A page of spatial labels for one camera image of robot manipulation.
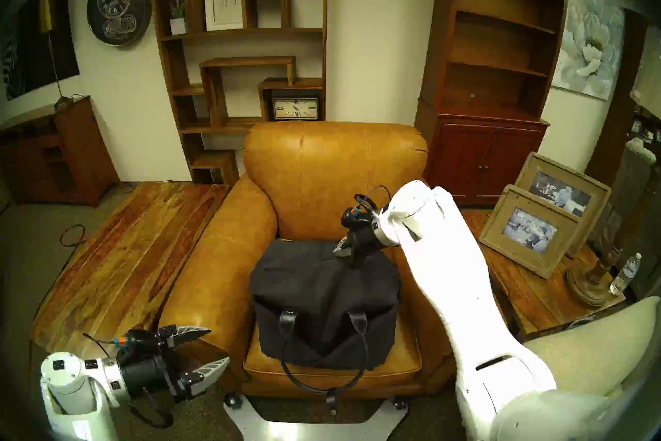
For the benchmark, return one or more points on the wooden table lamp beige shade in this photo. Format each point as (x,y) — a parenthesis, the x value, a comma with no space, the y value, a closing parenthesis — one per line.
(588,285)

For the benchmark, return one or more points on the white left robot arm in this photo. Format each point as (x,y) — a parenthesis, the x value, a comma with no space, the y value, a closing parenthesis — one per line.
(72,383)

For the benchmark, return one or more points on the cream fabric sofa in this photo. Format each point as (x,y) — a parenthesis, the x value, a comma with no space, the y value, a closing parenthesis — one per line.
(609,342)

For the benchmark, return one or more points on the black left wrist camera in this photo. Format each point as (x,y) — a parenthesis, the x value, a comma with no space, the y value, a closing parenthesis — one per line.
(137,339)

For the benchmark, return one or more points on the black zipper bag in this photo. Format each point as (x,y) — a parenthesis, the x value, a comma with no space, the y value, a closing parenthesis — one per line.
(310,290)

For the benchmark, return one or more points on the black round knob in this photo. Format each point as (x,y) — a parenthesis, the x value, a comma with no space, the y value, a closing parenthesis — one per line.
(232,399)
(398,403)

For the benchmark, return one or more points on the plank wood coffee table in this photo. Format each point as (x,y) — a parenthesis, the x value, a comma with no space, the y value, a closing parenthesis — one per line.
(129,249)

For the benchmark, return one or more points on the asymmetric wooden shelf unit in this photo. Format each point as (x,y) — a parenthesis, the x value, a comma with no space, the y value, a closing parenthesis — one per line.
(217,99)

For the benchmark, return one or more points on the clear plastic water bottle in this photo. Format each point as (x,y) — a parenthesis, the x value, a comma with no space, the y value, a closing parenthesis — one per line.
(624,277)

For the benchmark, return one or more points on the rectangular desk clock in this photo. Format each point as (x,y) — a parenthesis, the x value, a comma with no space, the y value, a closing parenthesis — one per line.
(295,108)

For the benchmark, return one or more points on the grey upholstered chair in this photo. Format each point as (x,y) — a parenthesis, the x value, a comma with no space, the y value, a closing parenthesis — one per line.
(627,187)

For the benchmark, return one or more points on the gold shade thin lamp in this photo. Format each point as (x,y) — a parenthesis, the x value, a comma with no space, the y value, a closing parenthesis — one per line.
(46,11)

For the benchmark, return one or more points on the white framed certificate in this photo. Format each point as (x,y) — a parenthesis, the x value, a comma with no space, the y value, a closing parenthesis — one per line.
(224,3)

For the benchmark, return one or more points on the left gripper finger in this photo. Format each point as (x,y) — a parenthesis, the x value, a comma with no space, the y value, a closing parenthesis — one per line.
(206,372)
(183,333)

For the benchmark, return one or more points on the grey black right gripper finger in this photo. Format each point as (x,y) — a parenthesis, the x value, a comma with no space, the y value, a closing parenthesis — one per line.
(343,248)
(357,260)

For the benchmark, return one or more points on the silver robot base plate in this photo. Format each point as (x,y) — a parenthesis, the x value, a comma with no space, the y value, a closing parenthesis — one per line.
(310,432)

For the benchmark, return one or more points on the white flower painting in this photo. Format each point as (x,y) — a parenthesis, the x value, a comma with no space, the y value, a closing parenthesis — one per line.
(588,42)

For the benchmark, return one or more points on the round black wall clock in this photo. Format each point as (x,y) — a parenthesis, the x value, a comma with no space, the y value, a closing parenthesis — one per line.
(119,8)

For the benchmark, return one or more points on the tan leather armchair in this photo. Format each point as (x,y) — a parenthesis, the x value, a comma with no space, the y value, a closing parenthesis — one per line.
(310,171)

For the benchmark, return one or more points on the large wooden photo frame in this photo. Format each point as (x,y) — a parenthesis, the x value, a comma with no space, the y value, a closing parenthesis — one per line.
(542,163)

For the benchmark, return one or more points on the wooden side table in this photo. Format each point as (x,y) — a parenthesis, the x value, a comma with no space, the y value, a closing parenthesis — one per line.
(521,285)

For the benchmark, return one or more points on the small potted plant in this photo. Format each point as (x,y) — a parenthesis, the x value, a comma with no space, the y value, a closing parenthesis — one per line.
(178,25)

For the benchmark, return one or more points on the dark wooden sideboard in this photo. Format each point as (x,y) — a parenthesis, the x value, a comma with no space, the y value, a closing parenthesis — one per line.
(77,150)

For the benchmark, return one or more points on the small wooden photo frame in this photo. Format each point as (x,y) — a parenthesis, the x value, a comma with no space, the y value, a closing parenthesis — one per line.
(496,233)

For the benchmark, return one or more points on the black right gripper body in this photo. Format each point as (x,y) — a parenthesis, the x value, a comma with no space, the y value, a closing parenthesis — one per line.
(366,238)

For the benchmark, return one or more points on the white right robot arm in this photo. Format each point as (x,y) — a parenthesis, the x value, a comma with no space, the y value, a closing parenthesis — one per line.
(454,280)

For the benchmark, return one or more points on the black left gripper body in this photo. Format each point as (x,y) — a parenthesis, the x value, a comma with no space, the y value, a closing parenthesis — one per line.
(147,373)

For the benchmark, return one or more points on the white paper tag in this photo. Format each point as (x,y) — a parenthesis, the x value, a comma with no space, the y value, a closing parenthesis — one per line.
(578,322)

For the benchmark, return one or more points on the dark wall painting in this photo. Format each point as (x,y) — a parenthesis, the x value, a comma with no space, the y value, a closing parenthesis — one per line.
(31,57)

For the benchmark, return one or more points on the cherry wood bookcase with cabinet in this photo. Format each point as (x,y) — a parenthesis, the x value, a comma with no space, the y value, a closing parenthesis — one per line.
(485,145)

